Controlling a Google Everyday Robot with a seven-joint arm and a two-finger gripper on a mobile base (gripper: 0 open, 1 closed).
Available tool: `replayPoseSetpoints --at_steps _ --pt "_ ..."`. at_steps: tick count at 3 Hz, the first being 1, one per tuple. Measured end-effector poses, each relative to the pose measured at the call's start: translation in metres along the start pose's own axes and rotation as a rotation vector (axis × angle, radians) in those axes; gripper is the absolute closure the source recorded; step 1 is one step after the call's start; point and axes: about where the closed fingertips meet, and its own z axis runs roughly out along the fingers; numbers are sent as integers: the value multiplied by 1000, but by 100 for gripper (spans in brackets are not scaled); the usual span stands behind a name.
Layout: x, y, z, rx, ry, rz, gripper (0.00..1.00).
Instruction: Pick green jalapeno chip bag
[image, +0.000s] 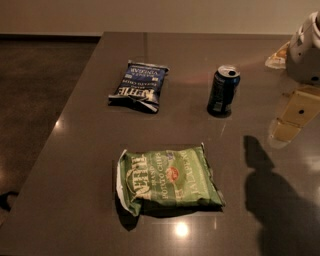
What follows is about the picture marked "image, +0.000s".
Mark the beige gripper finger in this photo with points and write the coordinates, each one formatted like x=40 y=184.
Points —
x=280 y=134

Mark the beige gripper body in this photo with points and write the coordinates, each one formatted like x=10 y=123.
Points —
x=305 y=59

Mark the green jalapeno chip bag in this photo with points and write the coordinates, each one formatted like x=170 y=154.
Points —
x=167 y=179

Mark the blue kettle chip bag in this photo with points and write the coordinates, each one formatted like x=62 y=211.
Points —
x=140 y=87

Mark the yellow snack packet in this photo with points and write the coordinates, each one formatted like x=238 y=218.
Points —
x=278 y=59

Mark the blue soda can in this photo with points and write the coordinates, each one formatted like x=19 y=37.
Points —
x=225 y=82

